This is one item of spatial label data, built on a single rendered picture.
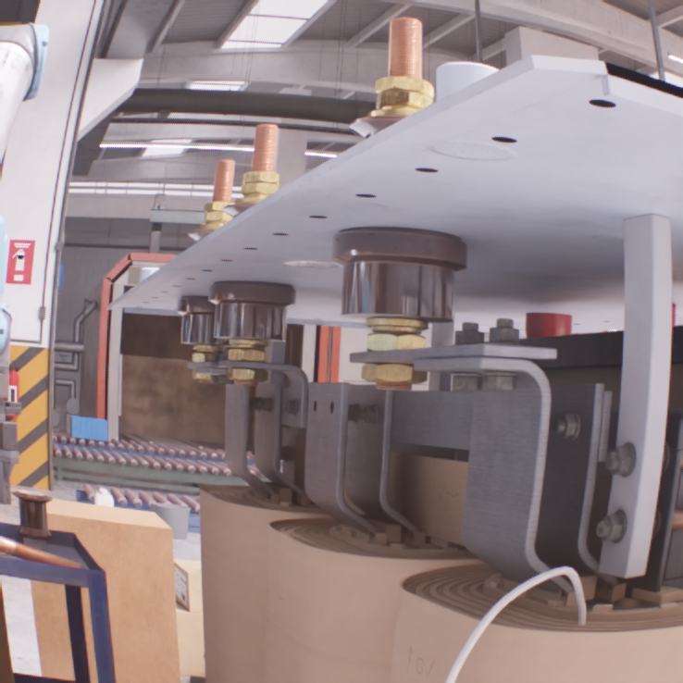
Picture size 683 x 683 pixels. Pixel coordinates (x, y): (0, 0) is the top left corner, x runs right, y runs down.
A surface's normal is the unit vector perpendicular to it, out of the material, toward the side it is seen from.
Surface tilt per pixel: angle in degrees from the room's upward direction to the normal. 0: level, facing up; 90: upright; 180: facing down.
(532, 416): 90
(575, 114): 180
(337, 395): 90
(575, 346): 90
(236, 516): 90
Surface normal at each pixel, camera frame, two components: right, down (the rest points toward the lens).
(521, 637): -0.74, -0.07
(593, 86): -0.05, 1.00
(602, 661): -0.42, -0.07
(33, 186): 0.29, -0.04
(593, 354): -0.95, -0.07
